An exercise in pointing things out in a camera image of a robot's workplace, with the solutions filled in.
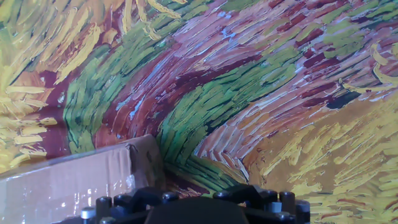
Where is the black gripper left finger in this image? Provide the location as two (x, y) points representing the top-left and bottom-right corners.
(80, 185), (180, 224)

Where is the Van Gogh print tablecloth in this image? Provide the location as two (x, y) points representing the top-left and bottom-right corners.
(0, 0), (398, 224)

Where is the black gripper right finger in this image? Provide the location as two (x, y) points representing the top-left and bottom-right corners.
(213, 183), (312, 224)

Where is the brown cardboard box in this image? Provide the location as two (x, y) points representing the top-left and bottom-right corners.
(0, 133), (166, 224)

